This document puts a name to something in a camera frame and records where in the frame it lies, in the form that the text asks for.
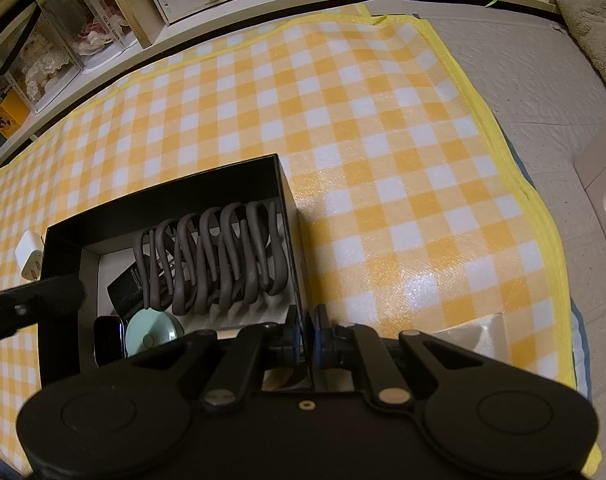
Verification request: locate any mint green tape measure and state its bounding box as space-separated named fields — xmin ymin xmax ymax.
xmin=124 ymin=308 xmax=186 ymax=358

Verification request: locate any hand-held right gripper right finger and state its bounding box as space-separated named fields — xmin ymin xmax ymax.
xmin=309 ymin=304 xmax=488 ymax=406

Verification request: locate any clear doll display case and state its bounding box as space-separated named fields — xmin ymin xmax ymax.
xmin=36 ymin=0 xmax=139 ymax=68

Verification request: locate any yellow cardboard box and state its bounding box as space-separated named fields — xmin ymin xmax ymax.
xmin=0 ymin=91 xmax=29 ymax=138

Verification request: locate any pink dress bear doll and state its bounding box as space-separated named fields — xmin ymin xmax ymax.
xmin=76 ymin=17 xmax=119 ymax=56

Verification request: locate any yellow checkered mat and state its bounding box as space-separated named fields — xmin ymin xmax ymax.
xmin=0 ymin=2 xmax=602 ymax=480

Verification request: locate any black cardboard box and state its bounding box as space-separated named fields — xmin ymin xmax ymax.
xmin=37 ymin=155 xmax=316 ymax=393

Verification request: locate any beige fluffy rug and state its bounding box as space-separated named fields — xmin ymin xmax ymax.
xmin=553 ymin=0 xmax=606 ymax=98

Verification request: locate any white quilted bed cover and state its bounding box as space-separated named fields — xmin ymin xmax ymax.
xmin=368 ymin=2 xmax=606 ymax=401

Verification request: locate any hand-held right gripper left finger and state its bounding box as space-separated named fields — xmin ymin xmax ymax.
xmin=127 ymin=305 xmax=304 ymax=413

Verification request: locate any blue bed sheet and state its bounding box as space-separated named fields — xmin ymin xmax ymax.
xmin=568 ymin=305 xmax=591 ymax=396

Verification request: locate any white charger plug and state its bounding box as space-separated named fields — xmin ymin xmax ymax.
xmin=14 ymin=230 xmax=46 ymax=281

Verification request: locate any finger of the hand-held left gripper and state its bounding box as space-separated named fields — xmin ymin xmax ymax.
xmin=0 ymin=274 xmax=90 ymax=353

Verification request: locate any black charger plug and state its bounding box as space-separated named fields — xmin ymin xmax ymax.
xmin=107 ymin=262 xmax=149 ymax=320

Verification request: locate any white dress doll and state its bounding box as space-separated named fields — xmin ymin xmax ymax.
xmin=23 ymin=35 xmax=71 ymax=98

